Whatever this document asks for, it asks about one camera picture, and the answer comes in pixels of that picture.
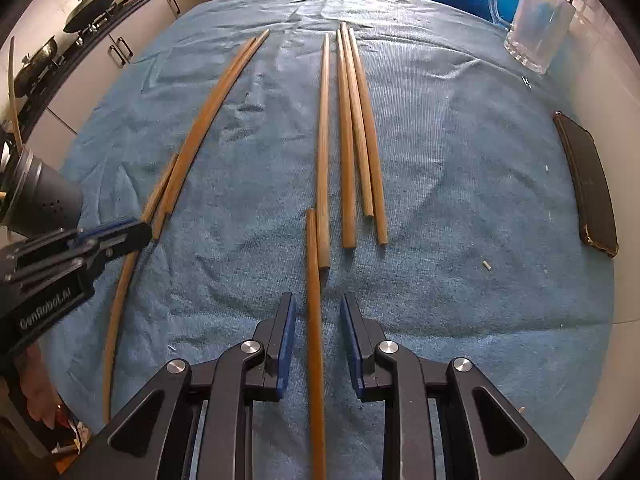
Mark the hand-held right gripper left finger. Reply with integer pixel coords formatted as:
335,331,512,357
52,291,297,480

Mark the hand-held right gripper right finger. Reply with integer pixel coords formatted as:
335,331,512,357
340,292,576,480

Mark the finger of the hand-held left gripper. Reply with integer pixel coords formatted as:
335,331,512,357
17,222,153,287
15,216,144,267

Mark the wooden chopstick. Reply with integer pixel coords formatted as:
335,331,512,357
348,27,389,246
340,21,375,218
316,33,332,270
305,208,327,480
162,29,271,218
336,29,357,249
151,36,258,240
101,152,180,425

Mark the grey chopstick holder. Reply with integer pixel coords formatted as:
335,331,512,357
0,147,84,239

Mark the person's left hand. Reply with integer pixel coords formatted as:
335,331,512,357
22,344,67,429

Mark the blue towel cloth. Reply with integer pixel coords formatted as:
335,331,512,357
37,0,616,480

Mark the black gas stove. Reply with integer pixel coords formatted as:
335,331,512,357
12,0,131,111

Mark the black kitchen countertop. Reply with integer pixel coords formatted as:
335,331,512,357
0,0,201,161

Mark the black smartphone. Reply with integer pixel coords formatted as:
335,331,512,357
552,111,620,258

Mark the clear glass mug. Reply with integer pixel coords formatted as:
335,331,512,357
490,0,577,76

